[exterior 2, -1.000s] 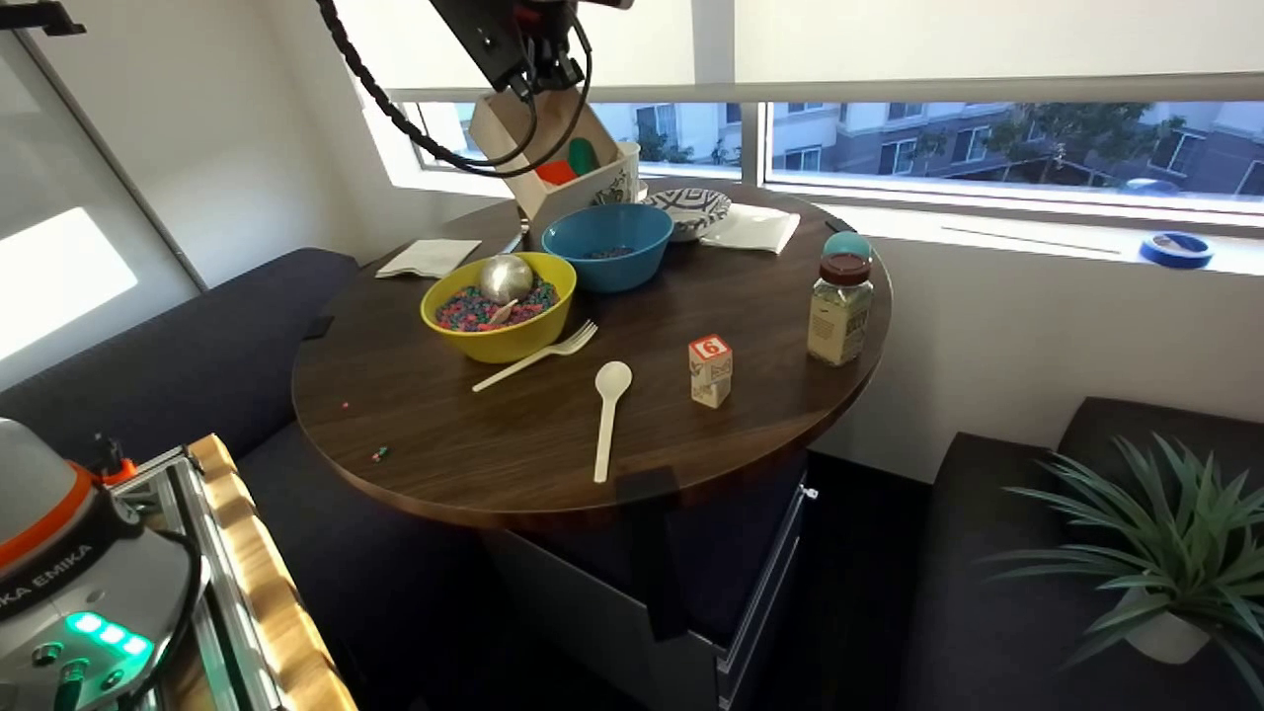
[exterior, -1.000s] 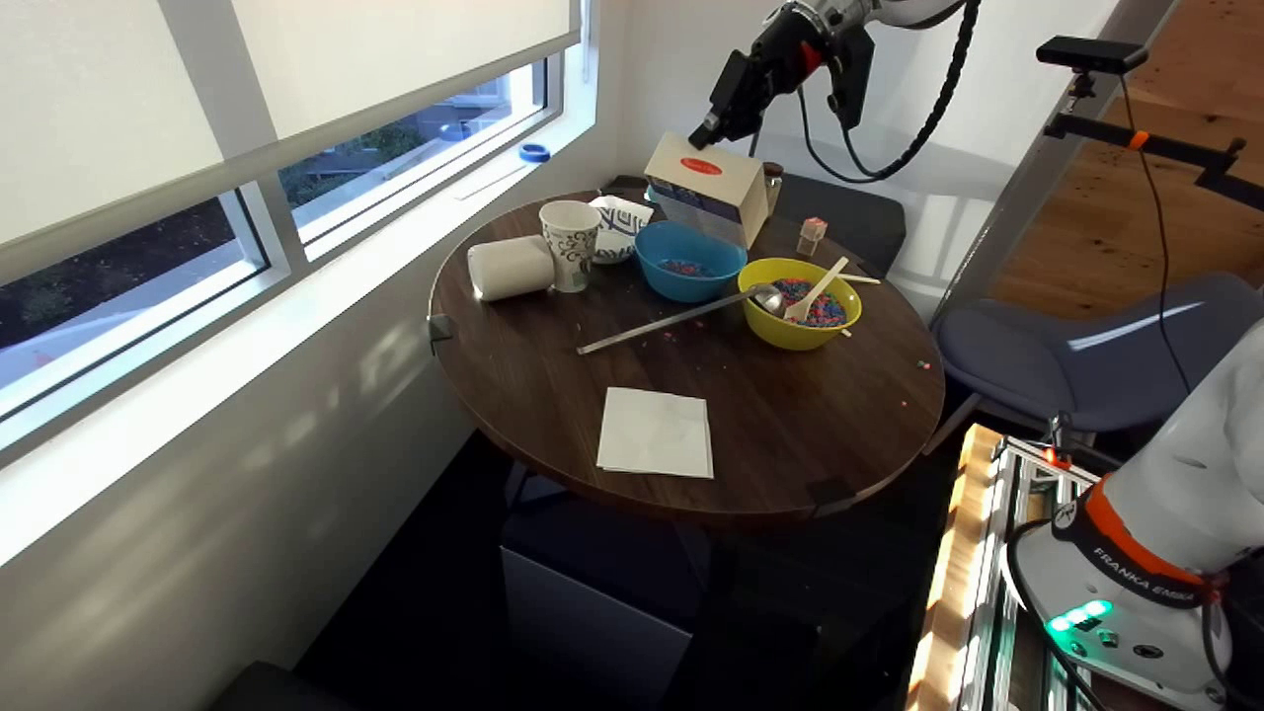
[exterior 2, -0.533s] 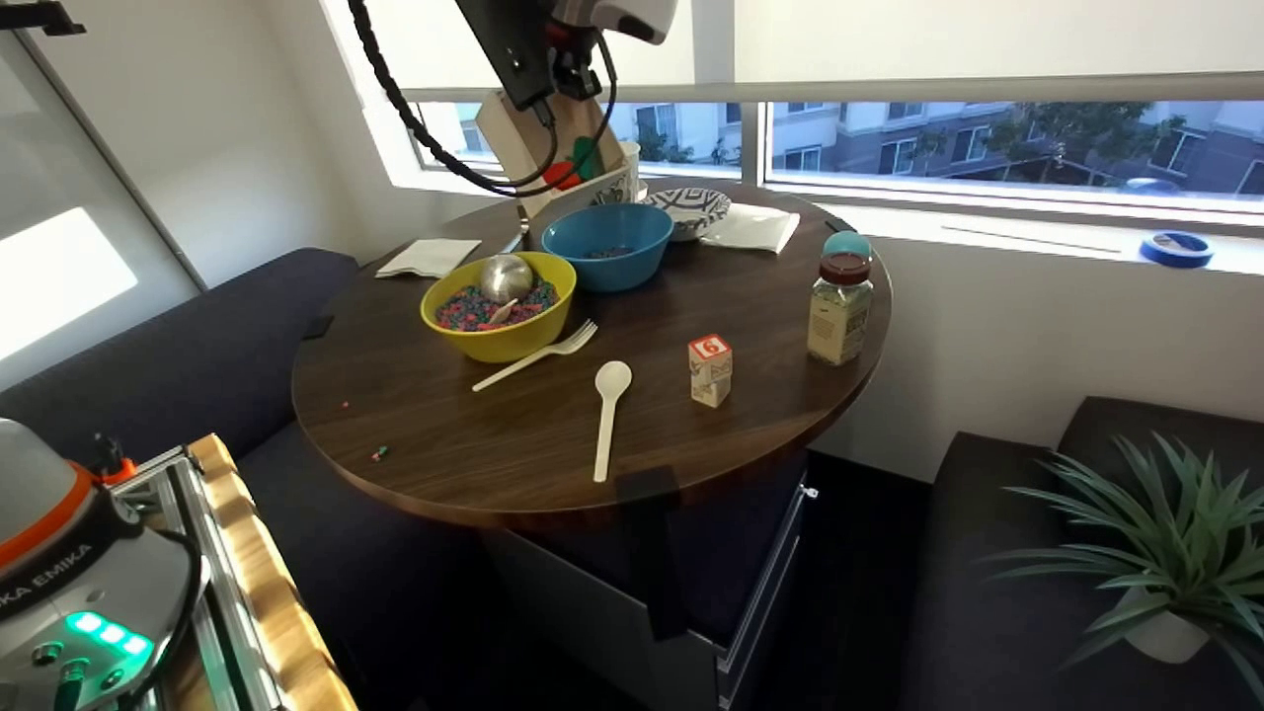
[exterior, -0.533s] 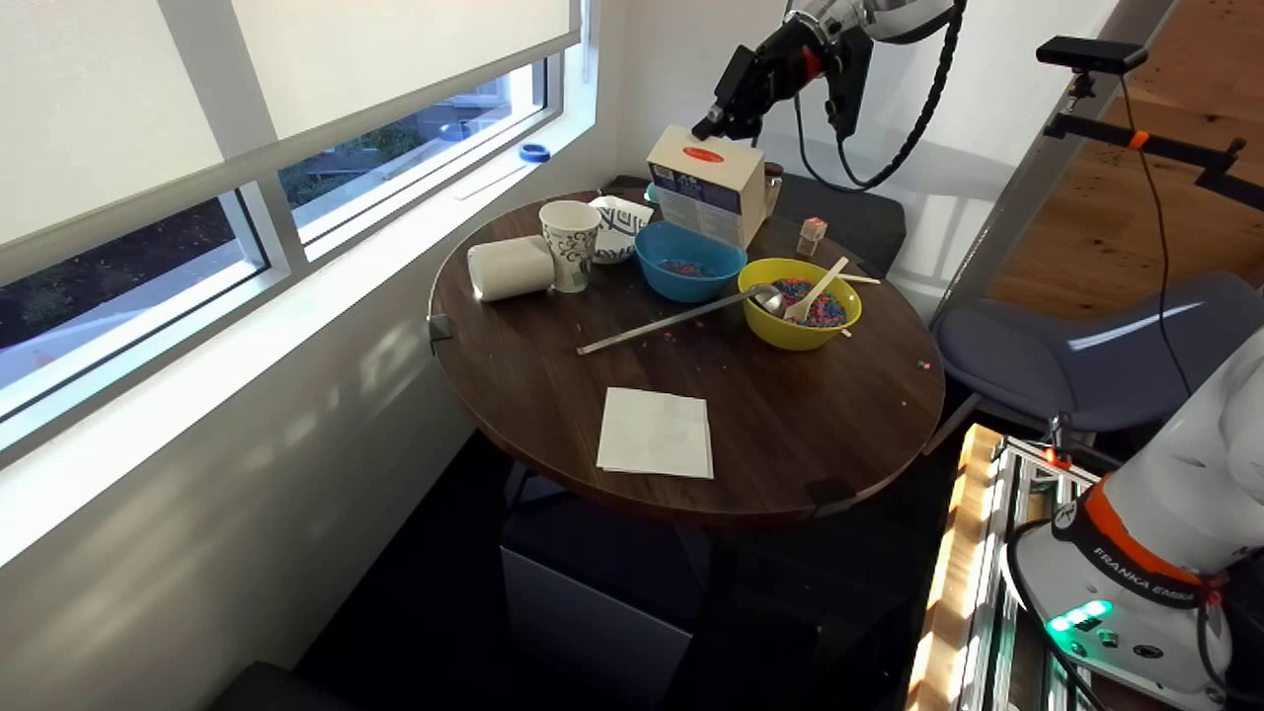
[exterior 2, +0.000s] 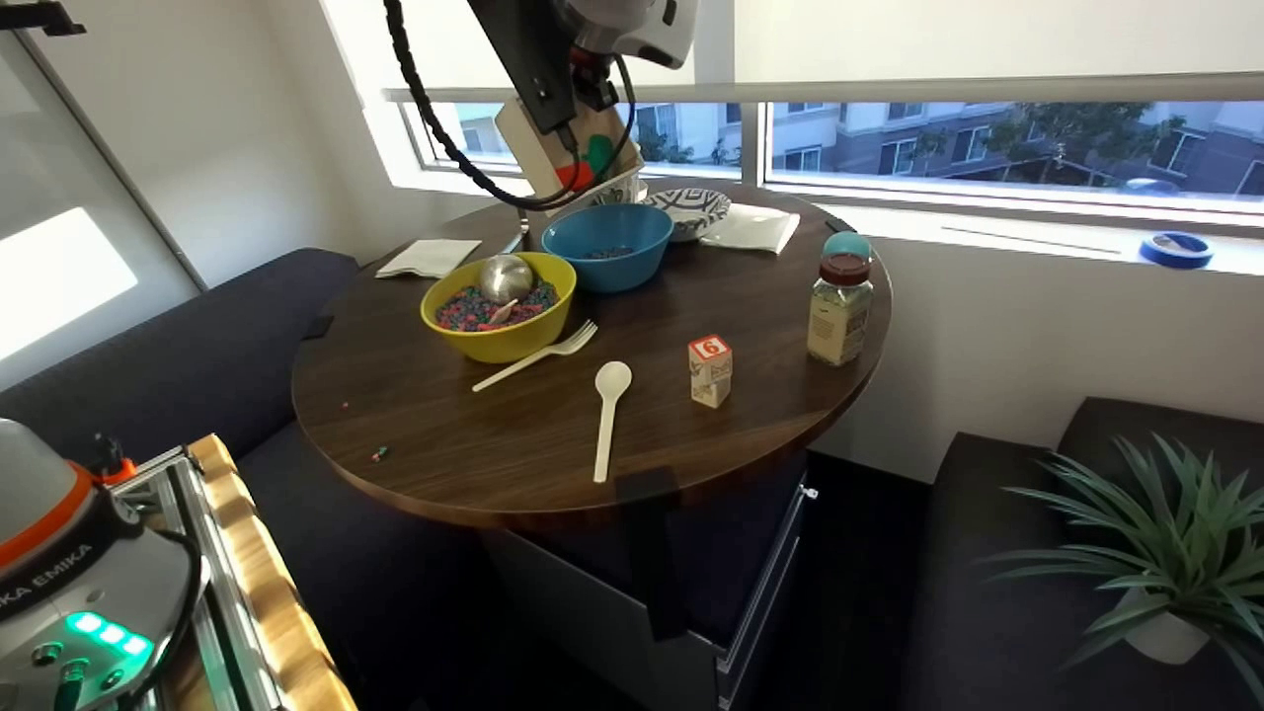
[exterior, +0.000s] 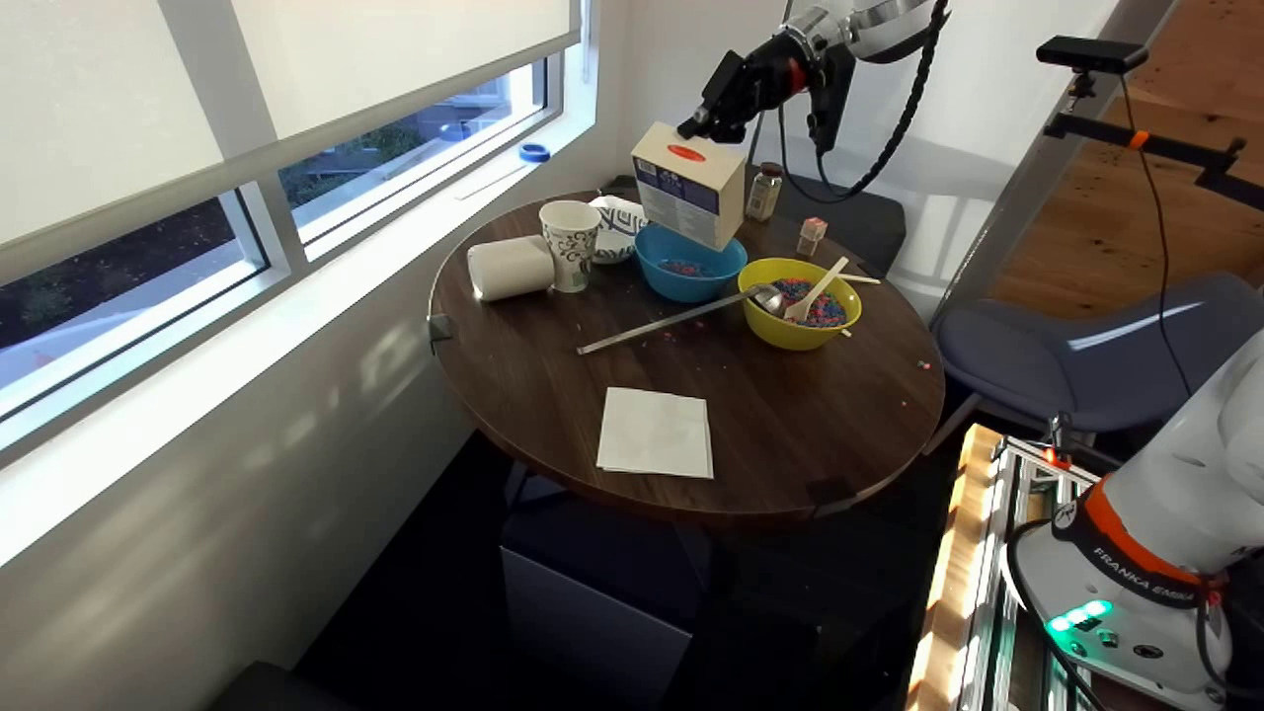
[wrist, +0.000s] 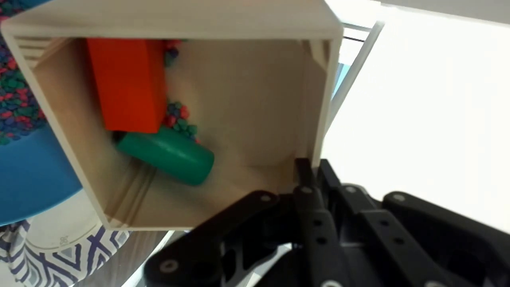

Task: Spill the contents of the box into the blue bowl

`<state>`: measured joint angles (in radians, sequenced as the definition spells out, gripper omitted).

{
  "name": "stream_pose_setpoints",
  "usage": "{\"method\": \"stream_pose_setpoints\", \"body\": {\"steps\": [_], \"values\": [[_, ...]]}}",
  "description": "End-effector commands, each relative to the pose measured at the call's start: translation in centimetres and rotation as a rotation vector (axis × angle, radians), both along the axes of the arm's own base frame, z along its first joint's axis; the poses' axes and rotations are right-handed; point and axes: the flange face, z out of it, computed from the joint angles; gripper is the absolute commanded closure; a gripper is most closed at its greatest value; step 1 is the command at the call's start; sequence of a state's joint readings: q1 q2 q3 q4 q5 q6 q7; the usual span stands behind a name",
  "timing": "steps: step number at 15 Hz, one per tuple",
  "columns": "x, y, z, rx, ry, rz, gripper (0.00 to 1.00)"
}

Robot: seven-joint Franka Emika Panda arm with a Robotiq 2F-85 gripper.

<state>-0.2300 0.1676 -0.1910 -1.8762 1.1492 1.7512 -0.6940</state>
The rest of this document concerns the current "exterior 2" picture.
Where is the dark grey fabric sofa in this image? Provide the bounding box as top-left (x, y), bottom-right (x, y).
top-left (0, 245), bottom-right (530, 711)

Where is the flat white napkin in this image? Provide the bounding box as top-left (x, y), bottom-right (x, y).
top-left (372, 231), bottom-right (485, 284)

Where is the round dark wooden table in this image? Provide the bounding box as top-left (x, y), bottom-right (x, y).
top-left (289, 183), bottom-right (896, 520)

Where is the small carton with red top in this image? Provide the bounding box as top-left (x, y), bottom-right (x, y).
top-left (683, 331), bottom-right (735, 410)

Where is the green spiky plant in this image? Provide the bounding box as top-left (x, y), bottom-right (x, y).
top-left (979, 432), bottom-right (1264, 701)

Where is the colourful beads pile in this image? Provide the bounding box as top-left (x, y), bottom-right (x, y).
top-left (436, 284), bottom-right (565, 337)

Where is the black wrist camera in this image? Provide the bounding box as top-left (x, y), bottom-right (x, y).
top-left (468, 0), bottom-right (585, 135)

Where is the white plant pot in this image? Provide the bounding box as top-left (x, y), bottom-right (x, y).
top-left (1122, 603), bottom-right (1219, 669)

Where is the wood edged robot stand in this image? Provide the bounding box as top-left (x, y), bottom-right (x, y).
top-left (105, 432), bottom-right (359, 711)

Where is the blue lid on sill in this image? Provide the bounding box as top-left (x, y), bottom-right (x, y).
top-left (1137, 223), bottom-right (1219, 274)

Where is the white roller blind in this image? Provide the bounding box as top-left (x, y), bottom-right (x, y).
top-left (380, 0), bottom-right (1264, 105)

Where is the white plastic spoon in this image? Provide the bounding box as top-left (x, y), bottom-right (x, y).
top-left (589, 355), bottom-right (635, 485)

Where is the red block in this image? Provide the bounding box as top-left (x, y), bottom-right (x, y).
top-left (552, 155), bottom-right (602, 193)

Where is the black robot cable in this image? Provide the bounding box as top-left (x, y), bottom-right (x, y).
top-left (380, 0), bottom-right (643, 212)

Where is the black mount bracket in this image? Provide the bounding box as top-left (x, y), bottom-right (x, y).
top-left (0, 0), bottom-right (93, 38)

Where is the blue bowl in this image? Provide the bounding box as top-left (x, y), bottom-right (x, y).
top-left (539, 197), bottom-right (680, 297)

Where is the white folded towel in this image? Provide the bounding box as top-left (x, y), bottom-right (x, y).
top-left (697, 201), bottom-right (806, 256)

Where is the metal ladle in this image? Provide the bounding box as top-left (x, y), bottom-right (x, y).
top-left (469, 201), bottom-right (547, 306)

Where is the grey cabinet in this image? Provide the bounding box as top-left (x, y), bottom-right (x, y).
top-left (480, 479), bottom-right (816, 711)

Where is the yellow bowl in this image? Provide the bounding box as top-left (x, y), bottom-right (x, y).
top-left (414, 250), bottom-right (585, 368)

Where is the dark fabric armchair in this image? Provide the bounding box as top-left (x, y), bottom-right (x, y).
top-left (900, 389), bottom-right (1264, 711)

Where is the glass spice jar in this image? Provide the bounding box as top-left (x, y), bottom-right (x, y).
top-left (801, 252), bottom-right (879, 368)

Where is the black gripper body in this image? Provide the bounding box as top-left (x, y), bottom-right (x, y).
top-left (565, 35), bottom-right (633, 101)

